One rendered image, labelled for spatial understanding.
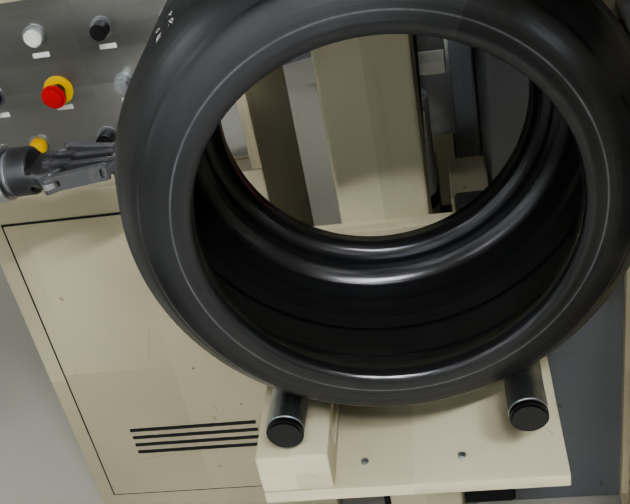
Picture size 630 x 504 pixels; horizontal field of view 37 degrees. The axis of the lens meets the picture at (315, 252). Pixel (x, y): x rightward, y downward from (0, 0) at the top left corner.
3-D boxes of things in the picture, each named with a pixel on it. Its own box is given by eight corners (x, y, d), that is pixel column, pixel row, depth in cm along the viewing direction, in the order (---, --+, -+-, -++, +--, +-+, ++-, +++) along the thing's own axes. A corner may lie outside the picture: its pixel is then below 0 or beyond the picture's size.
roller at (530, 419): (522, 236, 132) (509, 261, 135) (492, 227, 132) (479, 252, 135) (557, 410, 104) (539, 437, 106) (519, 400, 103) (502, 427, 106)
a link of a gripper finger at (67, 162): (43, 158, 140) (39, 163, 139) (113, 151, 138) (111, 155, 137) (51, 180, 142) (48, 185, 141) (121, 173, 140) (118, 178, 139)
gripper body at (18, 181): (-7, 164, 137) (53, 157, 136) (12, 137, 144) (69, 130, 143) (11, 208, 141) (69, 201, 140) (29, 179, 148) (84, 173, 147)
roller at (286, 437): (309, 245, 136) (329, 265, 138) (286, 260, 138) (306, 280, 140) (287, 416, 107) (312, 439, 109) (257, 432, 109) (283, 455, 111)
